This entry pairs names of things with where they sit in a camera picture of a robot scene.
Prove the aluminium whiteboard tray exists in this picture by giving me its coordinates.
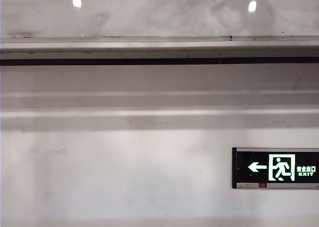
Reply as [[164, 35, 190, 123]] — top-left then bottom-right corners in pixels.
[[0, 35, 319, 61]]

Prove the glossy white whiteboard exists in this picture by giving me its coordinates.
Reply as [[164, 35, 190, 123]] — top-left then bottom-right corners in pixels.
[[0, 0, 319, 39]]

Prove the green illuminated exit sign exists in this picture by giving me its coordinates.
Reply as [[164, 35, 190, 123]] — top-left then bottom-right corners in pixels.
[[232, 147, 319, 190]]

